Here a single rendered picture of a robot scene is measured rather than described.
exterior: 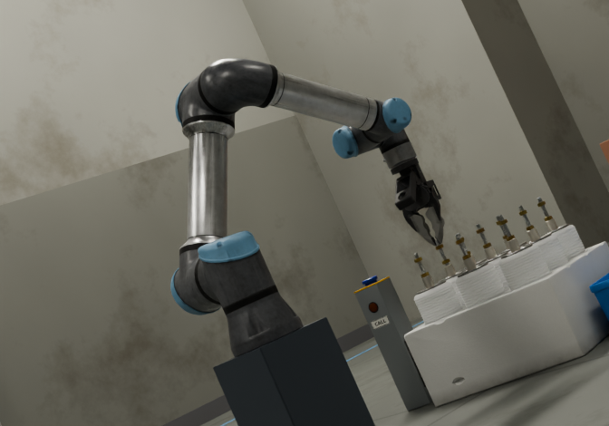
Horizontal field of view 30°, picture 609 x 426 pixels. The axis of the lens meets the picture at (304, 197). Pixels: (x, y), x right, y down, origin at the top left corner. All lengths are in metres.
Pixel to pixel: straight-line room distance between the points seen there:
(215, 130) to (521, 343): 0.81
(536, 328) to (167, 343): 3.25
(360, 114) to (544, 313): 0.59
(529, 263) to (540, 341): 0.17
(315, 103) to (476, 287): 0.54
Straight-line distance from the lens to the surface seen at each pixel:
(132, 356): 5.43
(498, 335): 2.53
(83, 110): 5.74
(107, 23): 6.02
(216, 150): 2.47
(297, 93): 2.48
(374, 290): 2.75
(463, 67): 5.50
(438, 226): 2.75
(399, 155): 2.75
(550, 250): 2.62
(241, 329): 2.24
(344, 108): 2.53
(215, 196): 2.43
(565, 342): 2.48
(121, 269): 5.51
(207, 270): 2.27
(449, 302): 2.62
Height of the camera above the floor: 0.35
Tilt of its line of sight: 5 degrees up
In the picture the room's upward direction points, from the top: 24 degrees counter-clockwise
